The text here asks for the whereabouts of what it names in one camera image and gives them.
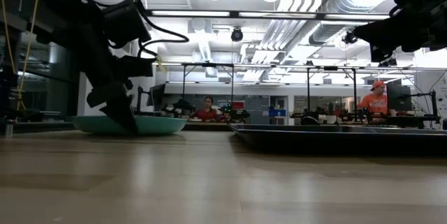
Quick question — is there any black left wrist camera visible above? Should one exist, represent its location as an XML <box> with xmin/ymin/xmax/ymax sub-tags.
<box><xmin>117</xmin><ymin>55</ymin><xmax>156</xmax><ymax>78</ymax></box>

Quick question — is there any LED light bar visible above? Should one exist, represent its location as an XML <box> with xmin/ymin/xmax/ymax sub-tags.
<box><xmin>146</xmin><ymin>8</ymin><xmax>390</xmax><ymax>21</ymax></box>

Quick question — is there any black tray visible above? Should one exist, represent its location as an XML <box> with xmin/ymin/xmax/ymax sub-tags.
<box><xmin>228</xmin><ymin>123</ymin><xmax>447</xmax><ymax>157</ymax></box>

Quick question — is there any black background rig frame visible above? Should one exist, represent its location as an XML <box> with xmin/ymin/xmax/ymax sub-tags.
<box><xmin>305</xmin><ymin>65</ymin><xmax>359</xmax><ymax>117</ymax></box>
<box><xmin>180</xmin><ymin>62</ymin><xmax>235</xmax><ymax>117</ymax></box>

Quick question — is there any teal plate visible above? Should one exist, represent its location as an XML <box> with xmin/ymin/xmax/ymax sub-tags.
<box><xmin>71</xmin><ymin>114</ymin><xmax>188</xmax><ymax>136</ymax></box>

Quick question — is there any black monitor on stand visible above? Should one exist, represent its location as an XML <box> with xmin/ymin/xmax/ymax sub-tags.
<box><xmin>135</xmin><ymin>83</ymin><xmax>167</xmax><ymax>115</ymax></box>

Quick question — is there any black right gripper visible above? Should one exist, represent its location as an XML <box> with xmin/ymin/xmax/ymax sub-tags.
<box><xmin>353</xmin><ymin>10</ymin><xmax>439</xmax><ymax>63</ymax></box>

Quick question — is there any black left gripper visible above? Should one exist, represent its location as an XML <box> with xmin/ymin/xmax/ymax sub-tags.
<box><xmin>86</xmin><ymin>54</ymin><xmax>139</xmax><ymax>135</ymax></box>

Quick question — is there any yellow hanging cord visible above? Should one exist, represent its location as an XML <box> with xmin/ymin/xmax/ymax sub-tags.
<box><xmin>0</xmin><ymin>0</ymin><xmax>41</xmax><ymax>112</ymax></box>

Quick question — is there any small white post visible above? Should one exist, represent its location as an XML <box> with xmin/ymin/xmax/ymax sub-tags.
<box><xmin>4</xmin><ymin>119</ymin><xmax>14</xmax><ymax>140</ymax></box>

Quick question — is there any person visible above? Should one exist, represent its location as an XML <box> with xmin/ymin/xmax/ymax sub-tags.
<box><xmin>193</xmin><ymin>96</ymin><xmax>221</xmax><ymax>122</ymax></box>
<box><xmin>358</xmin><ymin>80</ymin><xmax>398</xmax><ymax>117</ymax></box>

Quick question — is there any black camera cable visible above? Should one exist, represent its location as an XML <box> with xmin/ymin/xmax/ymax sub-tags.
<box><xmin>134</xmin><ymin>0</ymin><xmax>190</xmax><ymax>59</ymax></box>

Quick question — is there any white wall poster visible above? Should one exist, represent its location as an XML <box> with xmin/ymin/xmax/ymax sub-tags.
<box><xmin>435</xmin><ymin>76</ymin><xmax>447</xmax><ymax>119</ymax></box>

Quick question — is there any silver ventilation duct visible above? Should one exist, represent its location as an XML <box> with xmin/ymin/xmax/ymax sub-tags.
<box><xmin>309</xmin><ymin>0</ymin><xmax>397</xmax><ymax>46</ymax></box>

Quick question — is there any background workbench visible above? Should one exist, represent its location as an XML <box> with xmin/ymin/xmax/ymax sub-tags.
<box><xmin>289</xmin><ymin>112</ymin><xmax>443</xmax><ymax>130</ymax></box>

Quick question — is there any black hanging camera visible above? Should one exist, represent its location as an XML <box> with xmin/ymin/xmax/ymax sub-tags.
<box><xmin>342</xmin><ymin>30</ymin><xmax>359</xmax><ymax>45</ymax></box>
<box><xmin>230</xmin><ymin>27</ymin><xmax>244</xmax><ymax>43</ymax></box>

